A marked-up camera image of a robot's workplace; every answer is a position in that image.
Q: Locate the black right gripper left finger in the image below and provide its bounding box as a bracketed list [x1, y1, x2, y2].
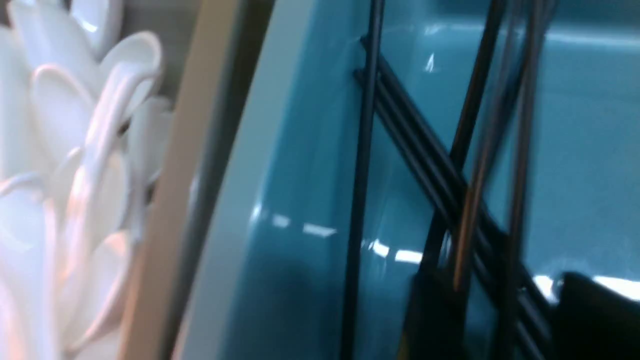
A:
[397, 269, 471, 360]

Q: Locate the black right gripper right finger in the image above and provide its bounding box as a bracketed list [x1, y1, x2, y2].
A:
[550, 272, 640, 360]

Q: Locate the black chopstick diagonal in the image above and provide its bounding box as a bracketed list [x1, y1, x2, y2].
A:
[374, 34, 555, 360]

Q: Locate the black chopstick upright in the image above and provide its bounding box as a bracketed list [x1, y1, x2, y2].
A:
[338, 0, 386, 360]

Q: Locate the teal chopstick bin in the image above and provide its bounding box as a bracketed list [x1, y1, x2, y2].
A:
[177, 0, 640, 360]

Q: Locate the grey-brown spoon bin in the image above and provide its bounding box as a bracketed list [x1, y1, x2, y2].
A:
[118, 0, 275, 360]

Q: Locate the white soup spoon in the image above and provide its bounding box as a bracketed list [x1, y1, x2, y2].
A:
[65, 30, 166, 237]

